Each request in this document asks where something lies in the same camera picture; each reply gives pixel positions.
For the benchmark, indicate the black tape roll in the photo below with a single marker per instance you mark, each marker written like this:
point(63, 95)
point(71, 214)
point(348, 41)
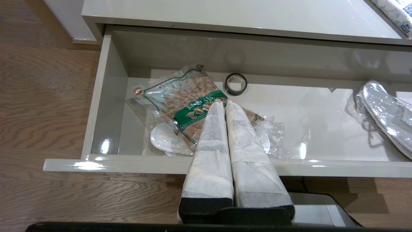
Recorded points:
point(226, 85)

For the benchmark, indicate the beige glossy cabinet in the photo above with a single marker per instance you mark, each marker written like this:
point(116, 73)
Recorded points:
point(225, 13)

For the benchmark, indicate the white tissue pack blue label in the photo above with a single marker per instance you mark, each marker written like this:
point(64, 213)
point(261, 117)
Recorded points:
point(397, 11)

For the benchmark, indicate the bagged white slippers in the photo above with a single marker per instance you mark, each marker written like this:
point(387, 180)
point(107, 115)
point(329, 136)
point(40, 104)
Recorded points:
point(164, 138)
point(386, 112)

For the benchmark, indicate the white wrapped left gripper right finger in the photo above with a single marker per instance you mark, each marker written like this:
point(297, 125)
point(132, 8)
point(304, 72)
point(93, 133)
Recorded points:
point(251, 161)

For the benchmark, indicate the green brown snack bag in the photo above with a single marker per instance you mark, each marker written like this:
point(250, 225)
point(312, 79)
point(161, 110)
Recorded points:
point(183, 96)

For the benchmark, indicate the beige glossy drawer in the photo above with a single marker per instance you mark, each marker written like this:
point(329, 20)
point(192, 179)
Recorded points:
point(305, 119)

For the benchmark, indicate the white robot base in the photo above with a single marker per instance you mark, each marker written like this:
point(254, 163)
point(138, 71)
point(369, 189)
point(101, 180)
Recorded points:
point(312, 209)

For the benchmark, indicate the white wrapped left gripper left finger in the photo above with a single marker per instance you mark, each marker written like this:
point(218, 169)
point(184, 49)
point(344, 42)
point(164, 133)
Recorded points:
point(210, 161)

